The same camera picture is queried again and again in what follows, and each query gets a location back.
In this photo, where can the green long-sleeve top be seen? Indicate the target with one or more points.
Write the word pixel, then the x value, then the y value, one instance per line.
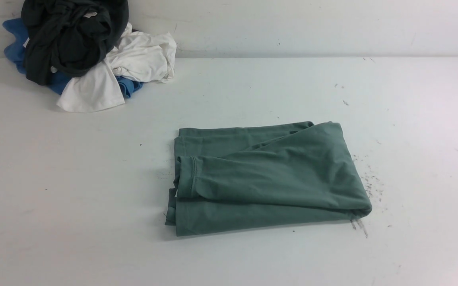
pixel 233 179

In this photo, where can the white crumpled garment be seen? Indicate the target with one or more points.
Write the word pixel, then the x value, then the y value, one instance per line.
pixel 137 58

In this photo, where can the black crumpled garment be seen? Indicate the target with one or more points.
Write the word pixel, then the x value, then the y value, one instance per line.
pixel 71 36

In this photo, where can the blue crumpled garment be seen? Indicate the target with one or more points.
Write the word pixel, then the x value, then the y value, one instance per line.
pixel 15 53

